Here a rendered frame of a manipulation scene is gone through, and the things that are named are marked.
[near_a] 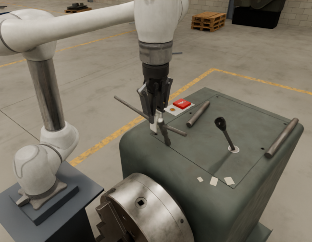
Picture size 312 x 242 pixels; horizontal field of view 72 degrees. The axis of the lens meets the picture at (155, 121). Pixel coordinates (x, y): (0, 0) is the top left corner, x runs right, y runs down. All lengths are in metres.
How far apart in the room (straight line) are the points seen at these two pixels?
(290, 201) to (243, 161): 1.74
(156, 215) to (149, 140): 0.27
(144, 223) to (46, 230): 0.72
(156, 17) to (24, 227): 1.12
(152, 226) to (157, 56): 0.43
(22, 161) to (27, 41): 0.56
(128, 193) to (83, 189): 0.70
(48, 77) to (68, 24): 0.38
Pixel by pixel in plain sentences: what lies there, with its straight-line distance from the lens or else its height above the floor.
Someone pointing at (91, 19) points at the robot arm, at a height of 1.64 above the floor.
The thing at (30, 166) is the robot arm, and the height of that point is 1.04.
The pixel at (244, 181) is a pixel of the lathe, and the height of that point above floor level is 1.25.
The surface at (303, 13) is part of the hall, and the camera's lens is 10.47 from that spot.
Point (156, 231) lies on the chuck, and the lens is 0.62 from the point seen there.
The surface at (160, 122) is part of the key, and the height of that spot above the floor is 1.36.
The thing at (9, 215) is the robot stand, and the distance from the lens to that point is 1.39.
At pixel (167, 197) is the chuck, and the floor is 1.23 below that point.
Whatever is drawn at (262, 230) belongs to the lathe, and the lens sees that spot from 1.51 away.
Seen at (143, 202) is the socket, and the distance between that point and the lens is 0.63.
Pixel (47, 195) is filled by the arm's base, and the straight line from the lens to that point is 1.26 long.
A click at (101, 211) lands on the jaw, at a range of 0.68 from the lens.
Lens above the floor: 1.76
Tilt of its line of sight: 35 degrees down
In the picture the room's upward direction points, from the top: straight up
